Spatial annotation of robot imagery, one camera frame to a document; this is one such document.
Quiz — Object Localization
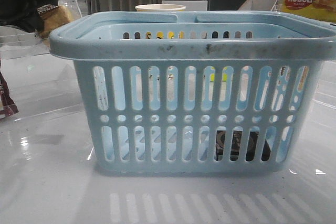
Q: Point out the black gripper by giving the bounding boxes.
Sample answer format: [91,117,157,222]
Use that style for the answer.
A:
[1,0,58,33]

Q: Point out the packaged bread loaf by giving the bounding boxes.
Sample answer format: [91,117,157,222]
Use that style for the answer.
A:
[37,4,75,38]

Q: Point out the black white tissue pack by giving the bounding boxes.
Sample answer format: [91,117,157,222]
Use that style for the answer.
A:
[215,130,271,162]

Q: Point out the light blue plastic basket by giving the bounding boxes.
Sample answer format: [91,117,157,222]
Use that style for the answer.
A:
[49,11,335,174]

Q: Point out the clear acrylic left shelf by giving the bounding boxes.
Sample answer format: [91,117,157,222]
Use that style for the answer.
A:
[0,0,87,120]

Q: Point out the dark red snack packet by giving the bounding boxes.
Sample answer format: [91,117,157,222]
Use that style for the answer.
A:
[1,74,19,120]

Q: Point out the yellow paper cup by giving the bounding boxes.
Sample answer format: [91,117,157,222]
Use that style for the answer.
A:
[135,4,186,12]

